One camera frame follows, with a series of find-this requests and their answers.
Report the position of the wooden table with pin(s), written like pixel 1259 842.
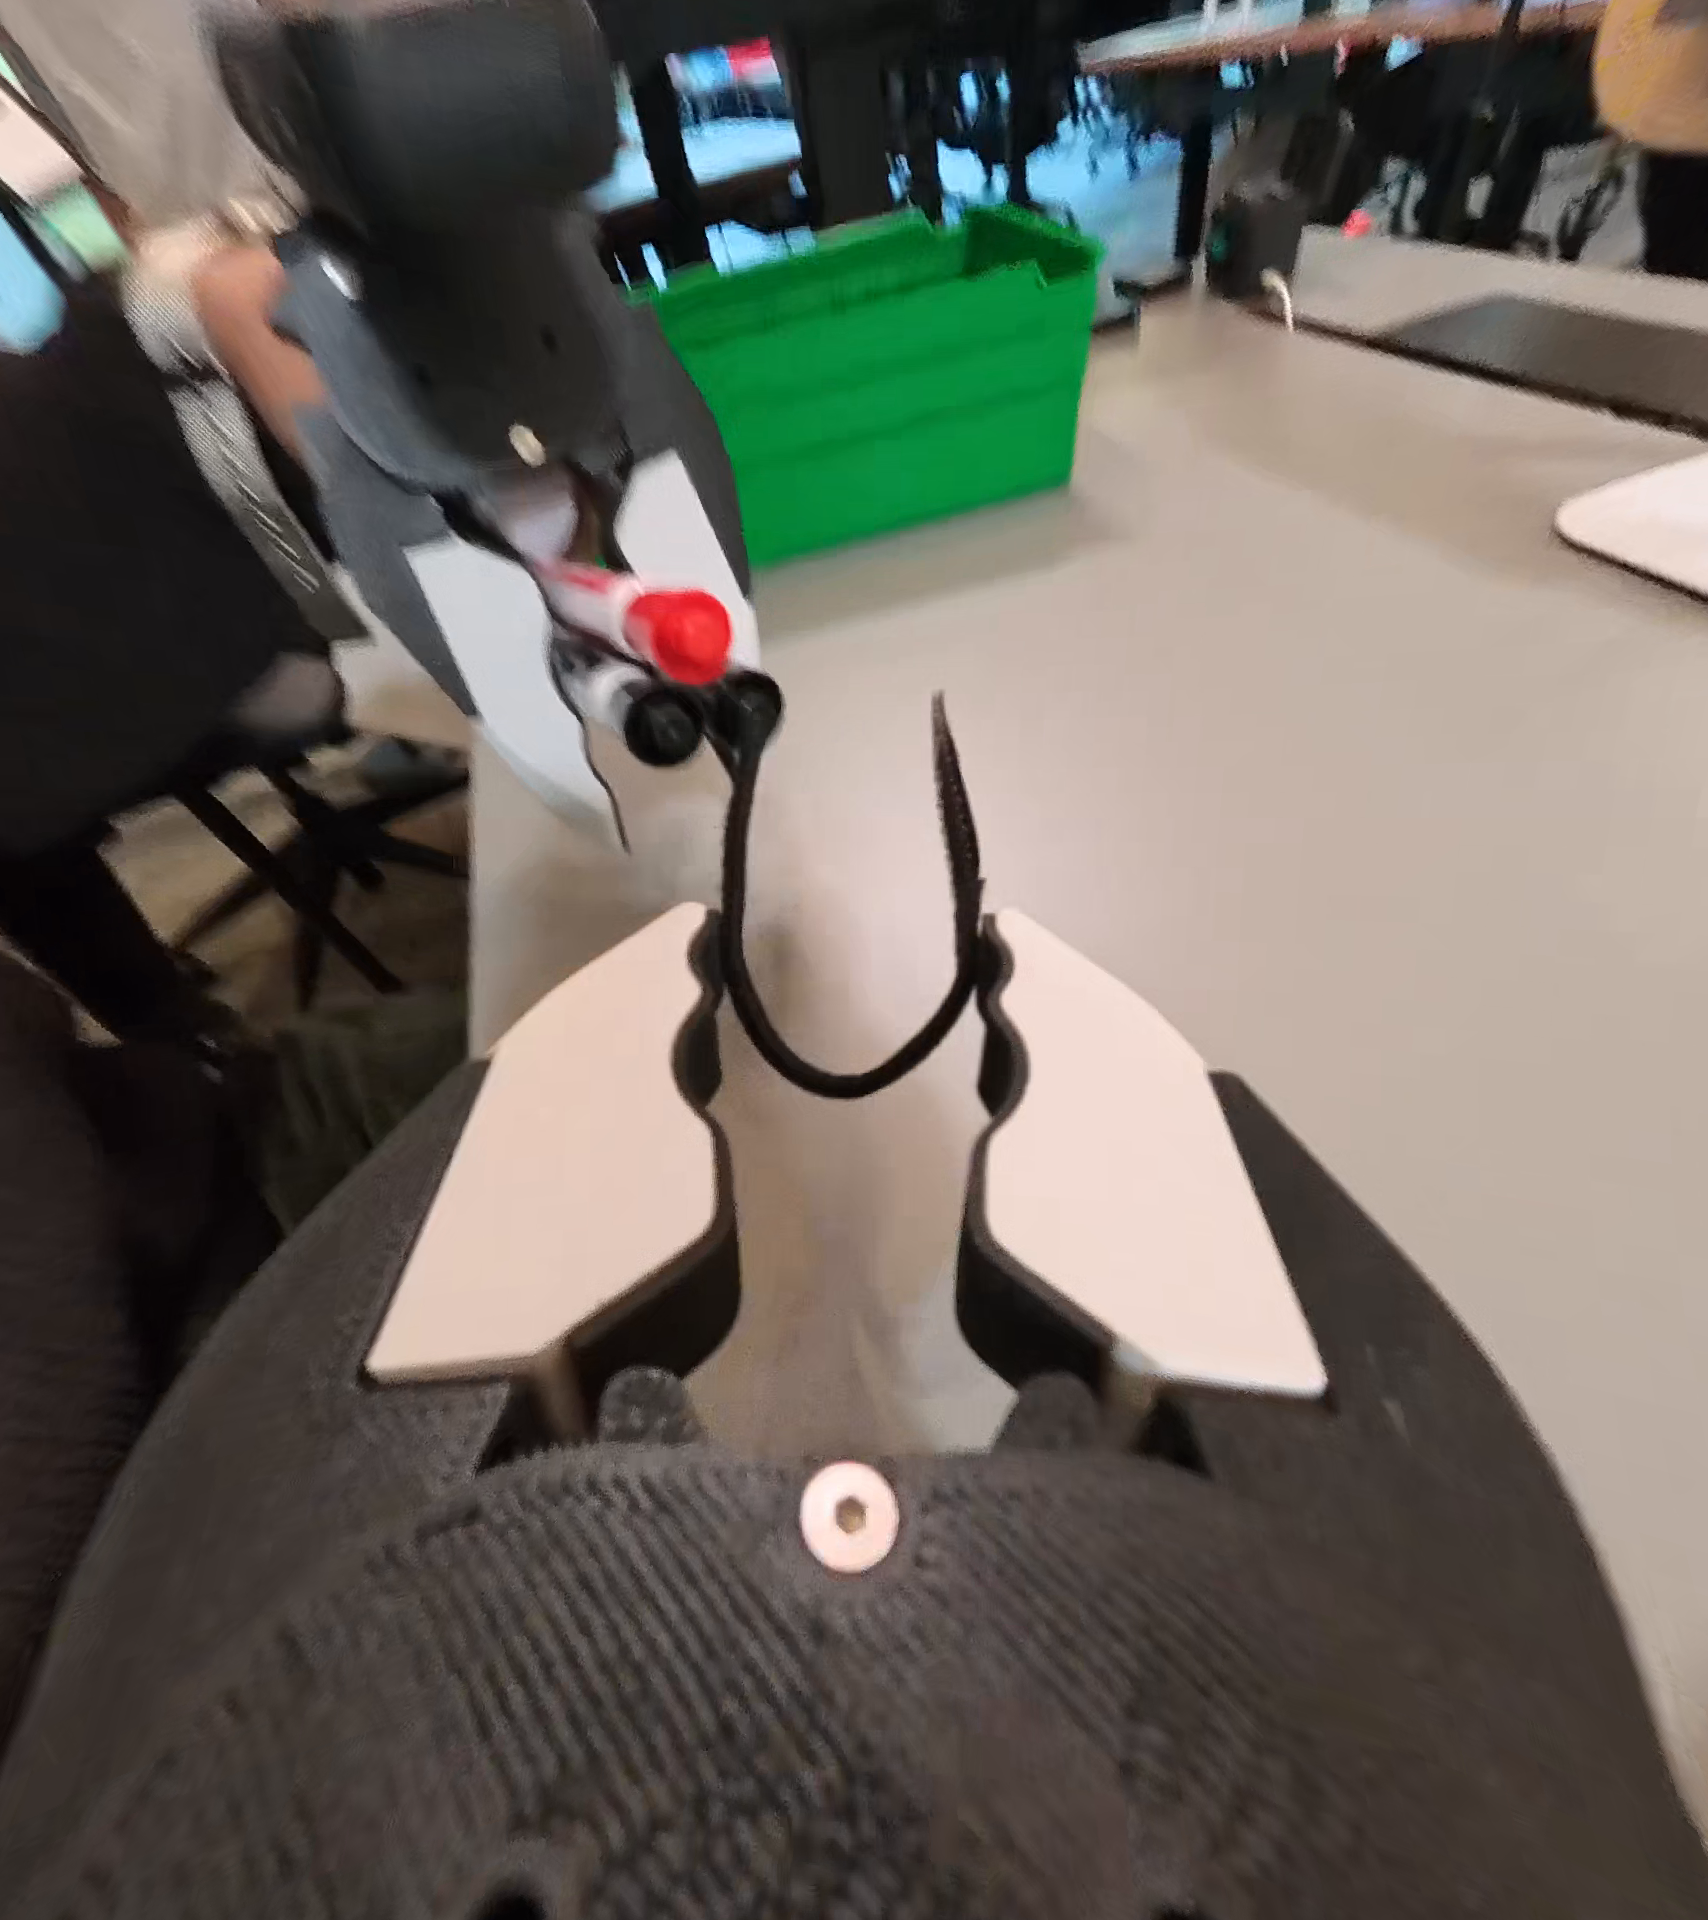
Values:
pixel 1319 38

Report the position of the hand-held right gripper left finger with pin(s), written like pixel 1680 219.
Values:
pixel 554 1170

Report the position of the black dry erase marker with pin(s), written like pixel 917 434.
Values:
pixel 663 729
pixel 747 705

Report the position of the black flat pad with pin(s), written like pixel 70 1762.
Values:
pixel 1605 369

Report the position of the person's left hand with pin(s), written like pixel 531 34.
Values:
pixel 251 344

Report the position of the small black device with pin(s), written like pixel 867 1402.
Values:
pixel 1256 241

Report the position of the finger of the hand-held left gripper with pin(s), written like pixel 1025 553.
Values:
pixel 479 631
pixel 682 525

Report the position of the green plastic crate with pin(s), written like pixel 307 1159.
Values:
pixel 914 405

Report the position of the black office chair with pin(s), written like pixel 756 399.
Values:
pixel 328 841

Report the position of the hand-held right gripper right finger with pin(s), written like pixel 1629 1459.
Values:
pixel 1154 1184

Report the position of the red dry erase marker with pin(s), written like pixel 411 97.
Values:
pixel 682 631

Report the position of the person's left forearm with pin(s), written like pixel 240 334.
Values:
pixel 75 570

